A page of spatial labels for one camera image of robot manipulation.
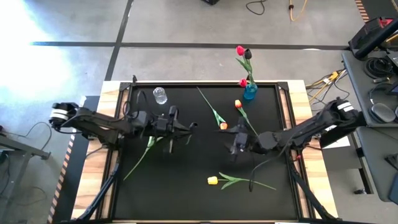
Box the black artificial tulip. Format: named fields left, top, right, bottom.
left=239, top=49, right=254, bottom=86

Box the yellow artificial tulip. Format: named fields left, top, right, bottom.
left=123, top=136, right=164, bottom=181
left=207, top=172, right=277, bottom=191

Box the coiled black cable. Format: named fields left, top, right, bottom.
left=364, top=56, right=395, bottom=80

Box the yellow extension cable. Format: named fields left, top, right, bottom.
left=288, top=0, right=308, bottom=22

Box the grey metal desk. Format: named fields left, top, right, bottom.
left=0, top=133, right=52, bottom=223

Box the yellow power cable bundle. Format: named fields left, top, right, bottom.
left=306, top=70, right=346, bottom=103

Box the black diagonal frame strut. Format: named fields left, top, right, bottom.
left=76, top=161, right=121, bottom=222
left=289, top=158, right=335, bottom=220

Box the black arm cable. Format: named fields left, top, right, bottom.
left=248, top=145, right=297, bottom=192

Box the orange artificial tulip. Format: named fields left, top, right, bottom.
left=196, top=86, right=229, bottom=131
left=234, top=99, right=259, bottom=137

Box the black floor cable loop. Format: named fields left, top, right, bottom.
left=245, top=0, right=266, bottom=16

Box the red tulips bunch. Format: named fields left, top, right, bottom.
left=235, top=45, right=253, bottom=86

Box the grey office desk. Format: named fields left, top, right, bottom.
left=354, top=126, right=398, bottom=203
left=341, top=49, right=398, bottom=127

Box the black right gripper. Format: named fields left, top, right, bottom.
left=217, top=123, right=261, bottom=163

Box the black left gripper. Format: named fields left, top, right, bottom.
left=150, top=115, right=198, bottom=138

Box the black hazard-striped floor mat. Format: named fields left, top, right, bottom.
left=46, top=95, right=100, bottom=224
left=354, top=0, right=398, bottom=24

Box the black desk leg bar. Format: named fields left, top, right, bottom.
left=319, top=123, right=368, bottom=149

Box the blue glass vase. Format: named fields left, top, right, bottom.
left=243, top=82, right=258, bottom=101

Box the clear glass vase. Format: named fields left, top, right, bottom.
left=152, top=86, right=168, bottom=105

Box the white paper sheet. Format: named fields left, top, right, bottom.
left=323, top=135, right=351, bottom=149

